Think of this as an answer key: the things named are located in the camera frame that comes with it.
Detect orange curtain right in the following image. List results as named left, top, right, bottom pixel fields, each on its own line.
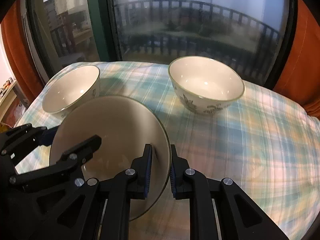
left=273, top=0, right=320, bottom=118

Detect plaid pastel tablecloth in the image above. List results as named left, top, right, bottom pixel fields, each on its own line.
left=15, top=61, right=320, bottom=240

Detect wooden shelf with items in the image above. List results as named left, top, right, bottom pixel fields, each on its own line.
left=1, top=80, right=30, bottom=121

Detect white floral bowl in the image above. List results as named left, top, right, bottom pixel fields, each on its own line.
left=168, top=56, right=245, bottom=115
left=42, top=65, right=100, bottom=119

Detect plastic bags on floor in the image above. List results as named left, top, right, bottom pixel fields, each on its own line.
left=1, top=102, right=25, bottom=132

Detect orange curtain left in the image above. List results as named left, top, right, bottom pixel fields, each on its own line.
left=1, top=0, right=44, bottom=103

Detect green window frame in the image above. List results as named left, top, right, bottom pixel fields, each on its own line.
left=21, top=0, right=298, bottom=89

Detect orange curtain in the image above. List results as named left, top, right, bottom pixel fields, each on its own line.
left=273, top=0, right=320, bottom=118
left=1, top=0, right=44, bottom=103

